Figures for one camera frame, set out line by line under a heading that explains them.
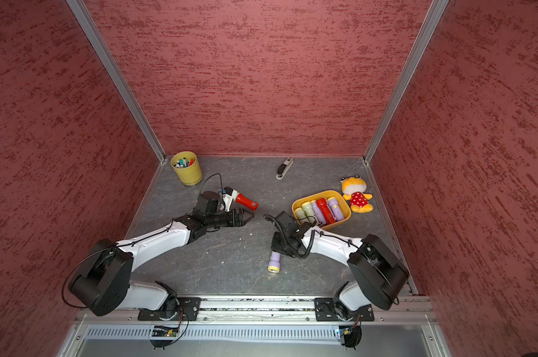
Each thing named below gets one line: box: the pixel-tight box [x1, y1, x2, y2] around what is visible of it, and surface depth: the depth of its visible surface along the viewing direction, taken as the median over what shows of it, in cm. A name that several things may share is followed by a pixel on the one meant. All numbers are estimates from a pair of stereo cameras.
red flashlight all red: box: [316, 197, 336, 225], surface depth 96 cm
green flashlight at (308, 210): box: [301, 200, 317, 224], surface depth 97 cm
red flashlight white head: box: [231, 189, 260, 211], surface depth 102 cm
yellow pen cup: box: [170, 150, 203, 186], surface depth 105 cm
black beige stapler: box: [275, 156, 294, 181], surface depth 114 cm
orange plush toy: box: [340, 174, 374, 214], surface depth 102 cm
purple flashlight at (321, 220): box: [310, 200, 327, 227], surface depth 98 cm
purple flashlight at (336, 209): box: [326, 197, 345, 222], surface depth 99 cm
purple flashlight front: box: [267, 251, 281, 273], surface depth 83 cm
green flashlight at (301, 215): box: [294, 206, 310, 225], surface depth 97 cm
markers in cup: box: [173, 157, 194, 169], surface depth 105 cm
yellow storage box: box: [291, 190, 353, 230], surface depth 97 cm
